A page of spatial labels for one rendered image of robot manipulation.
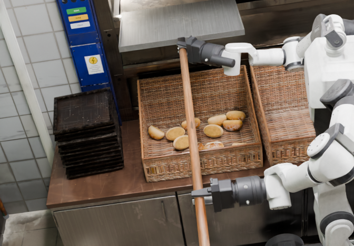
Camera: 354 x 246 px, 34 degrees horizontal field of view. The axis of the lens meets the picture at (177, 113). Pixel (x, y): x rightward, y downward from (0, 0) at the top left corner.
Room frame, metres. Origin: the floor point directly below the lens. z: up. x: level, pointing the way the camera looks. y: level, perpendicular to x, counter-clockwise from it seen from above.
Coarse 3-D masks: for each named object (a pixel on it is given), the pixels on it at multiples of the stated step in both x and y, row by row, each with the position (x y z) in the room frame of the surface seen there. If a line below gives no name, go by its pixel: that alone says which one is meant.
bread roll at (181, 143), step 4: (180, 136) 2.21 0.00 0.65; (184, 136) 2.20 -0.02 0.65; (176, 140) 2.19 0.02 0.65; (180, 140) 2.19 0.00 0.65; (184, 140) 2.19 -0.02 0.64; (188, 140) 2.19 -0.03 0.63; (176, 144) 2.17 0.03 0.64; (180, 144) 2.17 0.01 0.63; (184, 144) 2.18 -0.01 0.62; (188, 144) 2.18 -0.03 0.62; (176, 148) 2.16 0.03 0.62; (180, 148) 2.16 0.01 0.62; (184, 148) 2.17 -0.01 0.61
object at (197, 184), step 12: (180, 60) 2.03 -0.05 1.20; (192, 108) 1.69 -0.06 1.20; (192, 120) 1.62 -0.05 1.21; (192, 132) 1.55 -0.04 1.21; (192, 144) 1.49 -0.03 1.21; (192, 156) 1.43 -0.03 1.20; (192, 168) 1.38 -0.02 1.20; (192, 180) 1.33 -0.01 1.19; (204, 204) 1.22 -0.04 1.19; (204, 216) 1.17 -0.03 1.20; (204, 228) 1.12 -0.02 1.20; (204, 240) 1.08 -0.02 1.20
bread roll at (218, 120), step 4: (216, 116) 2.32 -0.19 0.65; (220, 116) 2.31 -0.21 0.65; (224, 116) 2.32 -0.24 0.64; (208, 120) 2.32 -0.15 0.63; (212, 120) 2.31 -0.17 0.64; (216, 120) 2.30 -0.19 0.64; (220, 120) 2.30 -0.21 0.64; (224, 120) 2.31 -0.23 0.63; (216, 124) 2.29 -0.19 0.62; (220, 124) 2.29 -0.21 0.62
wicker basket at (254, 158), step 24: (192, 72) 2.45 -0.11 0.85; (216, 72) 2.44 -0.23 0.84; (240, 72) 2.43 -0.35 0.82; (144, 96) 2.43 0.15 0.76; (168, 96) 2.42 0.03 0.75; (192, 96) 2.41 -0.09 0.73; (216, 96) 2.41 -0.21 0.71; (240, 96) 2.40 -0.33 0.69; (144, 120) 2.35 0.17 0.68; (144, 144) 2.14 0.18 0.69; (168, 144) 2.24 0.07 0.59; (144, 168) 2.00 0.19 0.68; (168, 168) 2.07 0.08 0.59; (216, 168) 1.99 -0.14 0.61; (240, 168) 1.98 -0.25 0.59
